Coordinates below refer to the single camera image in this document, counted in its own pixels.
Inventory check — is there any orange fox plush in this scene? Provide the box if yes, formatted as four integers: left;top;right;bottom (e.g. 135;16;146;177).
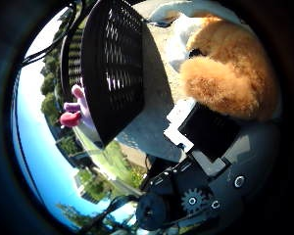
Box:
146;1;281;122

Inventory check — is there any pink round plush toy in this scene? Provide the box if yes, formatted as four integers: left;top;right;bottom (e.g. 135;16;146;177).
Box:
59;83;96;130

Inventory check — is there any black mesh basket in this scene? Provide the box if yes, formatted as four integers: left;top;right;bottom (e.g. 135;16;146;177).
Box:
60;0;147;150

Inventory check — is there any thick black cable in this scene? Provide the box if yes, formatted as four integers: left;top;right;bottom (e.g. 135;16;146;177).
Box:
84;195;139;235

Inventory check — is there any black cable bundle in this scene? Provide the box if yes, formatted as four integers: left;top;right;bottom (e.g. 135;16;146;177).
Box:
21;0;86;67

